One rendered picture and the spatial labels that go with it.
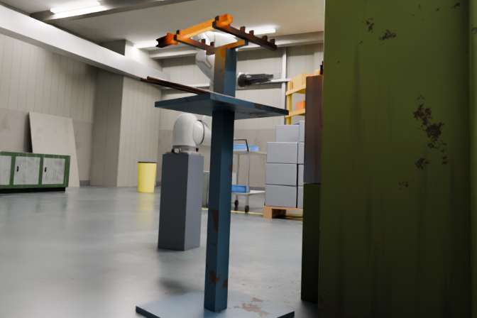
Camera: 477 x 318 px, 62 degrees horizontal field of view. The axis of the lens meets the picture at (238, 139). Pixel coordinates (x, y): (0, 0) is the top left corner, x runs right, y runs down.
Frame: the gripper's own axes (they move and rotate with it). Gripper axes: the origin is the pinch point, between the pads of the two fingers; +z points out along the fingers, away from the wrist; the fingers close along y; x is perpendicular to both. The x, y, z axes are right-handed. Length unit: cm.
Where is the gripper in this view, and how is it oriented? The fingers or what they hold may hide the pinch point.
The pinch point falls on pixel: (275, 76)
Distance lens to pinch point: 206.0
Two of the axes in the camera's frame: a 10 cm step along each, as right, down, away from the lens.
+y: -6.0, -0.9, -8.0
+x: 0.4, -10.0, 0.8
